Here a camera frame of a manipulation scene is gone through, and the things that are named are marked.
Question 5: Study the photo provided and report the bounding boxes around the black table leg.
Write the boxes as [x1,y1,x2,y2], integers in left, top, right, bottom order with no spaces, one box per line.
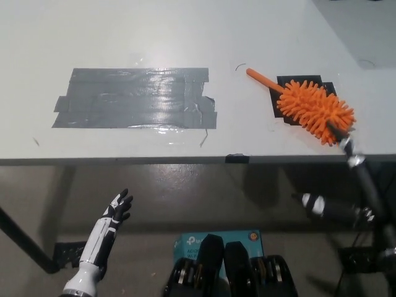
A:
[0,204,60,275]

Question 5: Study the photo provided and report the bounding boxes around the small black edge tape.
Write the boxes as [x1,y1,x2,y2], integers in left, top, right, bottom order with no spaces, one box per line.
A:
[225,152,250,164]

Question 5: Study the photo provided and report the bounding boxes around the teal router box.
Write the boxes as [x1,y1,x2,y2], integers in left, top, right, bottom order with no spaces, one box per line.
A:
[172,229,264,270]

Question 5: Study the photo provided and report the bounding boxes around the orange microfibre duster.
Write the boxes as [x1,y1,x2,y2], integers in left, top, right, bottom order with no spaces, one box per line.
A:
[246,67,356,147]

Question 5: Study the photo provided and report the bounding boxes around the black robot legs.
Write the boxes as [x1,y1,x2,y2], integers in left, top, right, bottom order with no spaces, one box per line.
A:
[162,233,298,297]

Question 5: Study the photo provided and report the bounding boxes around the grey duct tape patch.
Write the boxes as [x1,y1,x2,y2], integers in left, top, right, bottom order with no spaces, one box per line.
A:
[51,67,218,130]

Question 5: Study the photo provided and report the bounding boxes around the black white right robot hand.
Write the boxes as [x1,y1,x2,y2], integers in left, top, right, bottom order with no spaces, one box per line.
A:
[291,191,361,228]

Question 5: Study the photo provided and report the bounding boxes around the black pole with silver collars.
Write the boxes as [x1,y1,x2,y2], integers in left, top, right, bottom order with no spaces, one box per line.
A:
[327,122,387,223]

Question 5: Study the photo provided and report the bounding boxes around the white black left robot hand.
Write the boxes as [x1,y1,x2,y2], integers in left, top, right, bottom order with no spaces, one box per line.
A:
[79,188,134,269]

